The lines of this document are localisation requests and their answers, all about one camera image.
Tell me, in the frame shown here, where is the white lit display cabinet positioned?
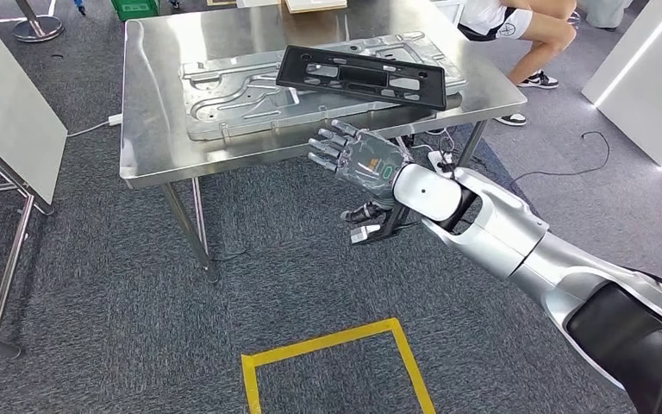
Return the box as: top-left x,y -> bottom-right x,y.
581,0 -> 662,190

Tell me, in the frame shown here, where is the long black plastic part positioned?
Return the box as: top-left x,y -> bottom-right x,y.
275,44 -> 449,111

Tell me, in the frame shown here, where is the chrome stanchion post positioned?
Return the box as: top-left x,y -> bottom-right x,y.
12,0 -> 65,43

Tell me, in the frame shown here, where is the yellow floor tape square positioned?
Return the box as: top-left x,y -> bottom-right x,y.
240,317 -> 438,414

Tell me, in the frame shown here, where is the white floor cable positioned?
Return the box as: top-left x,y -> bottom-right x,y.
66,113 -> 123,140

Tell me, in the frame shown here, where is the black floor cable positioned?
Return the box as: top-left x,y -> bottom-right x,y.
508,131 -> 612,190

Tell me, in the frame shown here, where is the stamped grey metal panel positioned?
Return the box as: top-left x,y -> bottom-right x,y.
179,31 -> 469,142

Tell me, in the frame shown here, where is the green plastic crate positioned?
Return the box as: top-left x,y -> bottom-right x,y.
109,0 -> 161,22

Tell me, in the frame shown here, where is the stainless steel workbench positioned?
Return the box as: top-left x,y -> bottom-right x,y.
118,0 -> 529,281

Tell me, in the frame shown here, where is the flat cardboard box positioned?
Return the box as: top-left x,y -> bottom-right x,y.
284,0 -> 348,14

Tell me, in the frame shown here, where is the white power strip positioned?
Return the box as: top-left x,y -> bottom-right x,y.
427,149 -> 455,173

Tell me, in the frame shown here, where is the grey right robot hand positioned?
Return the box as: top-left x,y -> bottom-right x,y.
307,118 -> 415,225

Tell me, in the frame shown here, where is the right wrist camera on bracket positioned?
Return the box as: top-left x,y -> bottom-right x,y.
349,203 -> 423,246

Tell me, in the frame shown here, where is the white panel furniture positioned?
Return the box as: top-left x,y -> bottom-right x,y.
0,0 -> 70,360

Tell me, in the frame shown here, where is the person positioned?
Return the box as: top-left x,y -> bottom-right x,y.
576,0 -> 634,29
457,0 -> 578,127

